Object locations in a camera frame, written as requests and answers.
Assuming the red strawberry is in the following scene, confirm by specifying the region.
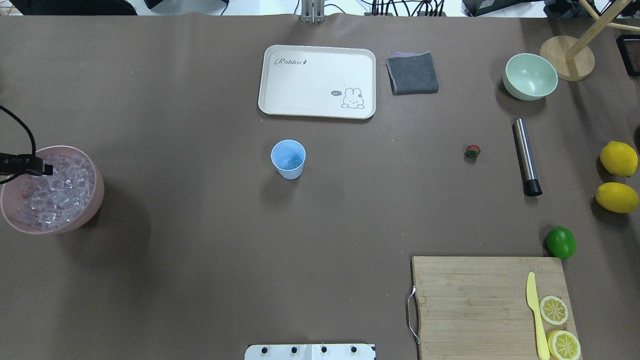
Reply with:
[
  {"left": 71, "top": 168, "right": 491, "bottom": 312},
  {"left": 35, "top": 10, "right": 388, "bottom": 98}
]
[{"left": 464, "top": 145, "right": 482, "bottom": 159}]

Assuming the yellow lemon lower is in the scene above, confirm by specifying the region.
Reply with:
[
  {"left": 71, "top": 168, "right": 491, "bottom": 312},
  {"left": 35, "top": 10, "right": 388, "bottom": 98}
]
[{"left": 595, "top": 182, "right": 640, "bottom": 214}]

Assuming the wooden cup stand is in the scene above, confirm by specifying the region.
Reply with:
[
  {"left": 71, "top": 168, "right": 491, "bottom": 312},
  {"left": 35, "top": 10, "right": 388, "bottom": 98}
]
[{"left": 539, "top": 0, "right": 640, "bottom": 82}]

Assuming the yellow lemon upper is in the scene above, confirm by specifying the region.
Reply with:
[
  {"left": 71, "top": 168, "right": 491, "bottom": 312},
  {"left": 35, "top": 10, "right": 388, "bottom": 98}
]
[{"left": 599, "top": 141, "right": 639, "bottom": 177}]

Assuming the lemon slice lower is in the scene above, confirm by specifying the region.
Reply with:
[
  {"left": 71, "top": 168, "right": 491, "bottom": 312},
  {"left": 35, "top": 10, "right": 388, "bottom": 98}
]
[{"left": 547, "top": 330, "right": 582, "bottom": 360}]

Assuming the bamboo cutting board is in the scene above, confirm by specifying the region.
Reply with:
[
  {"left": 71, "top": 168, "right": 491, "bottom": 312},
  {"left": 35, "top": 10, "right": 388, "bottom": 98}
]
[{"left": 411, "top": 256, "right": 578, "bottom": 360}]

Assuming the grey folded cloth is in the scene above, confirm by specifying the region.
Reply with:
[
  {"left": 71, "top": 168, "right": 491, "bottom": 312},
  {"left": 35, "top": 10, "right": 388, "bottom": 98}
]
[{"left": 386, "top": 51, "right": 440, "bottom": 95}]

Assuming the mint green bowl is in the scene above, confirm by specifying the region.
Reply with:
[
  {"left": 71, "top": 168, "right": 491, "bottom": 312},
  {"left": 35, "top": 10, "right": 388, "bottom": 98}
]
[{"left": 502, "top": 53, "right": 559, "bottom": 101}]

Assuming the steel muddler black tip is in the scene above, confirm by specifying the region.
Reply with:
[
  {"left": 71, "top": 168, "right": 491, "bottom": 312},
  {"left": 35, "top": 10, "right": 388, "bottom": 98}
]
[{"left": 512, "top": 118, "right": 543, "bottom": 198}]

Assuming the green lime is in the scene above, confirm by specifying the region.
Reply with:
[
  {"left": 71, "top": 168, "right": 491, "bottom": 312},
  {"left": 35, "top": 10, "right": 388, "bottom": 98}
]
[{"left": 545, "top": 226, "right": 578, "bottom": 260}]

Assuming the lemon slice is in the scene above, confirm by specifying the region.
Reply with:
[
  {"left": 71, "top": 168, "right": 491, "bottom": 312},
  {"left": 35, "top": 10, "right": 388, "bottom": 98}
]
[
  {"left": 539, "top": 295, "right": 569, "bottom": 326},
  {"left": 547, "top": 330, "right": 582, "bottom": 360}
]

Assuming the yellow plastic knife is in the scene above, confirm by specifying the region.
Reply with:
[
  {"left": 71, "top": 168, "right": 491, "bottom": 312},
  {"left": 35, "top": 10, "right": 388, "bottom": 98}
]
[{"left": 525, "top": 272, "right": 551, "bottom": 360}]

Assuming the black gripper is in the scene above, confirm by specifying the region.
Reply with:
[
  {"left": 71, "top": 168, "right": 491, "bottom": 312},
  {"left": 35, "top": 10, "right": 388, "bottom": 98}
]
[{"left": 0, "top": 153, "right": 54, "bottom": 177}]

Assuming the lemon slice upper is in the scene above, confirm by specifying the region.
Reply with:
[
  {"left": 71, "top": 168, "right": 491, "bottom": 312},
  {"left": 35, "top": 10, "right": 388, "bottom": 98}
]
[{"left": 539, "top": 295, "right": 569, "bottom": 326}]

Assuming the light blue plastic cup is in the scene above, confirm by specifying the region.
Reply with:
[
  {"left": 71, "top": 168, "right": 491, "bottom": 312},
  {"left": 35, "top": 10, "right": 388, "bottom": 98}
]
[{"left": 270, "top": 139, "right": 306, "bottom": 180}]

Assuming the pink bowl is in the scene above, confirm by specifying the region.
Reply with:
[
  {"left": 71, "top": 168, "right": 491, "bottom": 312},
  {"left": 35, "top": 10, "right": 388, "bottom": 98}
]
[{"left": 1, "top": 145, "right": 105, "bottom": 235}]

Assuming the aluminium frame post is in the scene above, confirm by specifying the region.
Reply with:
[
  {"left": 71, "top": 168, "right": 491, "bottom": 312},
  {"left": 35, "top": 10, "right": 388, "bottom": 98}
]
[{"left": 300, "top": 0, "right": 326, "bottom": 24}]

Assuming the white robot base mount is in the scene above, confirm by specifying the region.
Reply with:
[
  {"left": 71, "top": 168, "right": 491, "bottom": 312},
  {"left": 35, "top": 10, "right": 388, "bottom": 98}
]
[{"left": 244, "top": 342, "right": 377, "bottom": 360}]

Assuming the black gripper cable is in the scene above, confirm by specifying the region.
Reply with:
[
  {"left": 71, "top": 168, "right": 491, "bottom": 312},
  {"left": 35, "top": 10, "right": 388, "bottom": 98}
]
[{"left": 0, "top": 105, "right": 38, "bottom": 186}]

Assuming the yellow lemon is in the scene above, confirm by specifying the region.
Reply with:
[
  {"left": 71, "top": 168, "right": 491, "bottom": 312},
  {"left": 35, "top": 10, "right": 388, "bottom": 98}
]
[
  {"left": 595, "top": 182, "right": 640, "bottom": 214},
  {"left": 599, "top": 141, "right": 639, "bottom": 177}
]

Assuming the cream rabbit tray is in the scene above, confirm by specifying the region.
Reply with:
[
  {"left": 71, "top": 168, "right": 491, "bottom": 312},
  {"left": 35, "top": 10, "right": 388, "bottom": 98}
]
[{"left": 257, "top": 44, "right": 377, "bottom": 120}]

